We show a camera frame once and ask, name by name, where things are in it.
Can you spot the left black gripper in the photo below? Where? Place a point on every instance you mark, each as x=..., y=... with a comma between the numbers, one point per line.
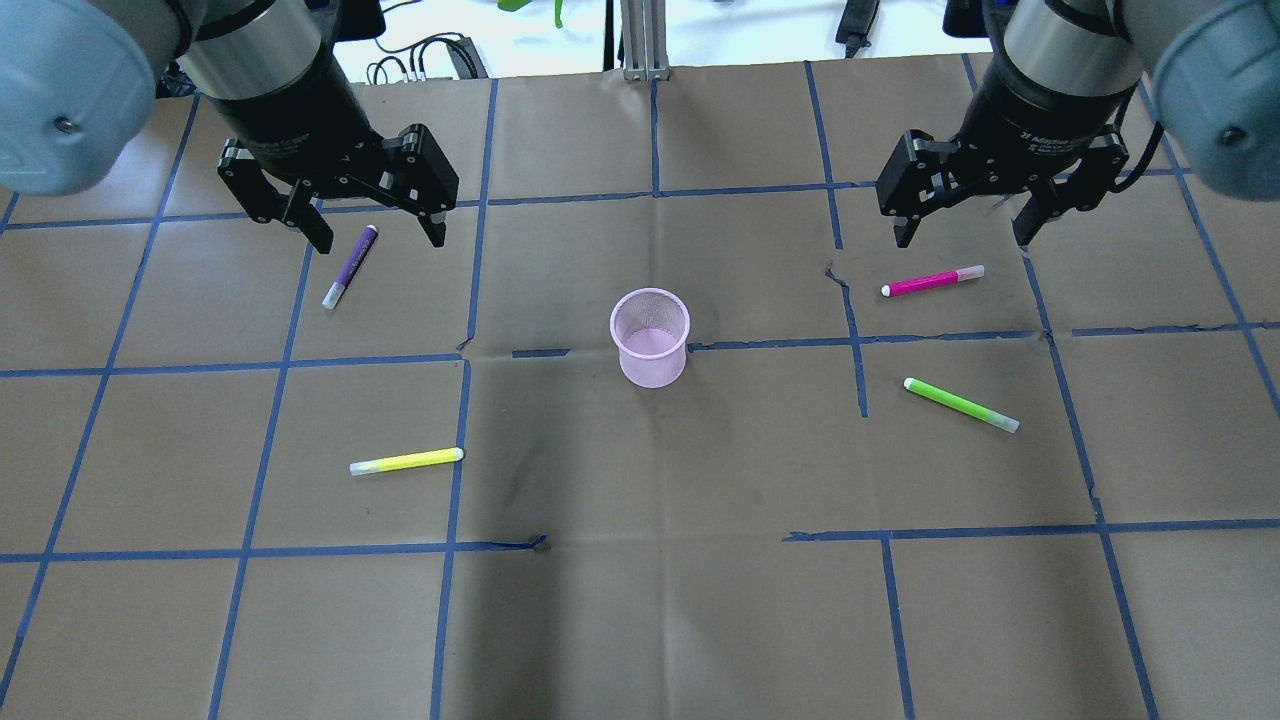
x=285, y=118

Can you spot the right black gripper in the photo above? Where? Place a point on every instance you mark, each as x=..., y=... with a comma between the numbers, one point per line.
x=1035, y=115

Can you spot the purple marker pen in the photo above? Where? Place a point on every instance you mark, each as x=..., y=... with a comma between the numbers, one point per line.
x=349, y=269

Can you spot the pink marker pen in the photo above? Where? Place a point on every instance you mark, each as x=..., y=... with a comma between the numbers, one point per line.
x=932, y=281

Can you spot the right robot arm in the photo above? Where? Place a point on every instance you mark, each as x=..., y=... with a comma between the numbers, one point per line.
x=1204, y=72

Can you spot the pink mesh cup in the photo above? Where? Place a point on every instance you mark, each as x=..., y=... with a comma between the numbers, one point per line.
x=650, y=328

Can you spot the green marker pen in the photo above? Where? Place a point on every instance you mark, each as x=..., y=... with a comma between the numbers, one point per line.
x=961, y=405

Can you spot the black power adapter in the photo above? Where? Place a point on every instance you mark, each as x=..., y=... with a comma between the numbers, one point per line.
x=855, y=24

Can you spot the yellow marker pen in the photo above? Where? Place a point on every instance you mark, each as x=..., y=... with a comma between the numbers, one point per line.
x=424, y=459

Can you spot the aluminium frame post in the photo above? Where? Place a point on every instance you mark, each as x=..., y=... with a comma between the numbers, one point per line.
x=644, y=41

